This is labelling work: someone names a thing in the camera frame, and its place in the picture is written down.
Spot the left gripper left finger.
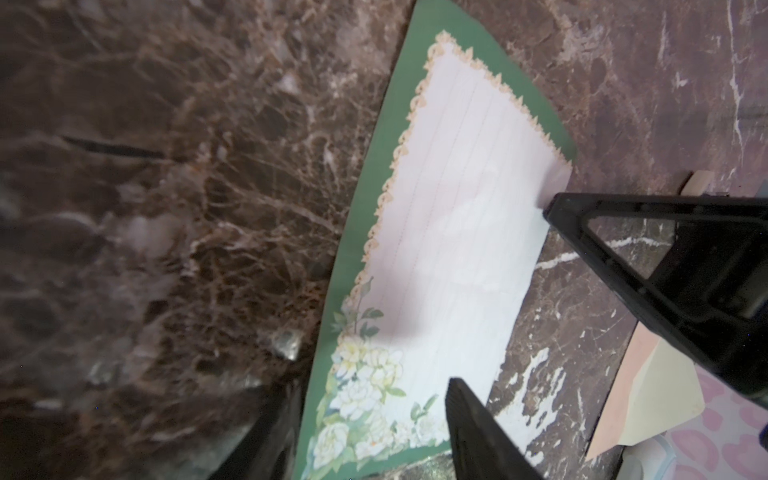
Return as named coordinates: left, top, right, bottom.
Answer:
left=209, top=381, right=303, bottom=480

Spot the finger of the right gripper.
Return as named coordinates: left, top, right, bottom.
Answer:
left=544, top=193, right=767, bottom=407

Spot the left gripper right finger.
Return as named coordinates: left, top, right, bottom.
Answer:
left=445, top=378, right=542, bottom=480

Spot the green bordered floral letter paper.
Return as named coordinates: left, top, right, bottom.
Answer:
left=294, top=1, right=576, bottom=479

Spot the pink envelope with cream flap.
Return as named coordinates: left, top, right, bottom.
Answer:
left=585, top=324, right=705, bottom=461

